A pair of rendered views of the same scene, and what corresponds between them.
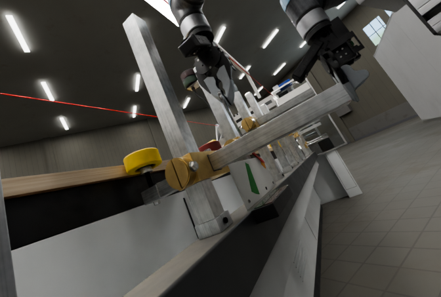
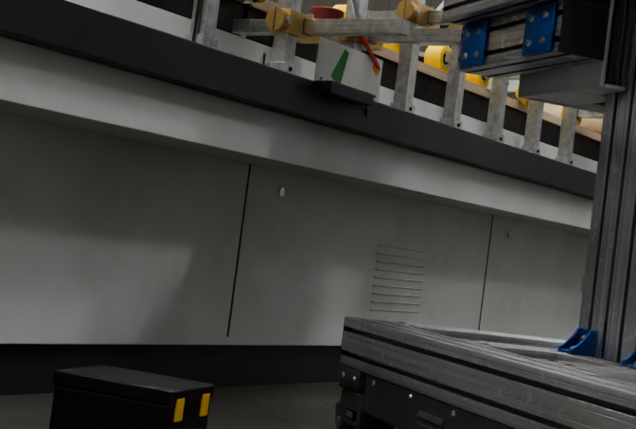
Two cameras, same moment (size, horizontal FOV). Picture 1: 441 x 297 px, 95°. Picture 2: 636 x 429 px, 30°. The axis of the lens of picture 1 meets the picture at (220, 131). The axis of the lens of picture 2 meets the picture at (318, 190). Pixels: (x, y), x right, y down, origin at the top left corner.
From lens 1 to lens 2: 2.15 m
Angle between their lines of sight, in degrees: 17
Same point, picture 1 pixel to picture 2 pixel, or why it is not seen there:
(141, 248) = not seen: hidden behind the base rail
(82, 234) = (185, 24)
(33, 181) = not seen: outside the picture
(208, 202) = (285, 49)
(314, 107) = (382, 26)
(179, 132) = not seen: outside the picture
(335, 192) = not seen: outside the picture
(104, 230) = not seen: hidden behind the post
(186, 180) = (278, 26)
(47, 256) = (168, 24)
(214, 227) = (280, 67)
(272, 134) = (352, 28)
